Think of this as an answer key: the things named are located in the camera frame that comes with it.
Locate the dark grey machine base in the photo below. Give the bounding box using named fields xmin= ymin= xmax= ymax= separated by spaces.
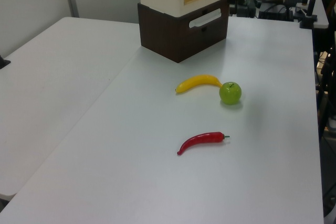
xmin=229 ymin=0 xmax=259 ymax=18

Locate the black electronics box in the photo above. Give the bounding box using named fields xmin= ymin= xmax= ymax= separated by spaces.
xmin=258 ymin=3 xmax=295 ymax=22

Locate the dark brown drawer box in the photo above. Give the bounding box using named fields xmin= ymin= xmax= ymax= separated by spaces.
xmin=137 ymin=0 xmax=230 ymax=64

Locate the yellow toy banana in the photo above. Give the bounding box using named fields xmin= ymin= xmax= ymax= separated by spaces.
xmin=175 ymin=74 xmax=224 ymax=94

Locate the green toy apple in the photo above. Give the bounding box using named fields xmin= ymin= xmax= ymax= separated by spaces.
xmin=219 ymin=81 xmax=243 ymax=105

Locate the dark equipment rack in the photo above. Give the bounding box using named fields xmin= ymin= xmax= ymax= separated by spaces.
xmin=313 ymin=0 xmax=336 ymax=217

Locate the red toy chili pepper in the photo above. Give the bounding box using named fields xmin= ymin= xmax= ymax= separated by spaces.
xmin=176 ymin=131 xmax=231 ymax=156

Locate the small black table clamp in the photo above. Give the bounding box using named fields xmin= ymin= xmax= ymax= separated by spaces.
xmin=0 ymin=54 xmax=12 ymax=70

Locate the white drawer handle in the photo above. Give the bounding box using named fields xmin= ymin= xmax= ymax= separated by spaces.
xmin=188 ymin=8 xmax=222 ymax=29

